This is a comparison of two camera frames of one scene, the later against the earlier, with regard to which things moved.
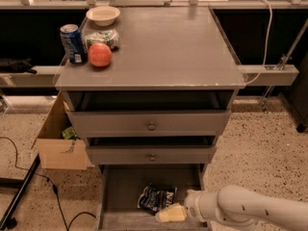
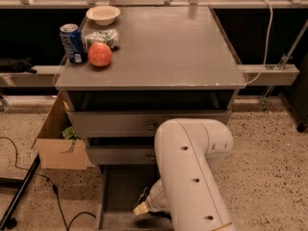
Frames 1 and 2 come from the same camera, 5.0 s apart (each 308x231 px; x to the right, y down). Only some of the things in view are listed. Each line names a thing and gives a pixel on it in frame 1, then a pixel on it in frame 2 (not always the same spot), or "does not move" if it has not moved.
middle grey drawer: [151, 154] does not move
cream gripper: [192, 203] → [156, 196]
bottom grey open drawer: [119, 190] does not move
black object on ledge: [8, 64] does not move
